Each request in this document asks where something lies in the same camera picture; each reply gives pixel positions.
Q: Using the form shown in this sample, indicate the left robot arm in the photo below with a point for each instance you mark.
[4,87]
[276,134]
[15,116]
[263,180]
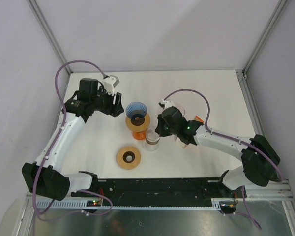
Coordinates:
[43,177]

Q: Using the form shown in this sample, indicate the grey cable duct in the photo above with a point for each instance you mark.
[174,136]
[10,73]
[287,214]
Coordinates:
[92,204]

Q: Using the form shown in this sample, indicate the blue glass dripper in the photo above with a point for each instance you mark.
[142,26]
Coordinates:
[136,111]

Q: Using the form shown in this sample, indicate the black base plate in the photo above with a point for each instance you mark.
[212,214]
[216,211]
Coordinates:
[163,189]

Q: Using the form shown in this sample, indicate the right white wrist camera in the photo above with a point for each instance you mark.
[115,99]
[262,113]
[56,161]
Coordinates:
[164,104]

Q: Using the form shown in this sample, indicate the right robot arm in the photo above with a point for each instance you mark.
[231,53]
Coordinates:
[259,161]

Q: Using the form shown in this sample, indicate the clear glass carafe brown collar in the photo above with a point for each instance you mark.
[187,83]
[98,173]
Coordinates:
[151,141]

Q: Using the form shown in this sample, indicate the coffee filter pack orange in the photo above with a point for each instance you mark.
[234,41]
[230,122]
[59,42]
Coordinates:
[178,141]

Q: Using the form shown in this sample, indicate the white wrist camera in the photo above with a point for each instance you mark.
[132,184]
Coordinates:
[164,104]
[110,83]

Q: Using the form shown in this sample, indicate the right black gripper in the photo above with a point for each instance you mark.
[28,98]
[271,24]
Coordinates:
[160,129]

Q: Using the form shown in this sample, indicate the pink glass dripper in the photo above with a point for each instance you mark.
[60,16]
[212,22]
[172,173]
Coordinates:
[180,107]

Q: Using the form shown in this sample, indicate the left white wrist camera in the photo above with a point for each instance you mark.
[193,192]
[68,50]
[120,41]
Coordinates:
[110,83]

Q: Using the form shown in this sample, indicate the orange glass carafe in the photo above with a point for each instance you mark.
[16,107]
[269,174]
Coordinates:
[139,135]

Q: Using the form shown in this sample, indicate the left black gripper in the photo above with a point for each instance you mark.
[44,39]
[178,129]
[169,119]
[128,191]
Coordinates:
[114,110]

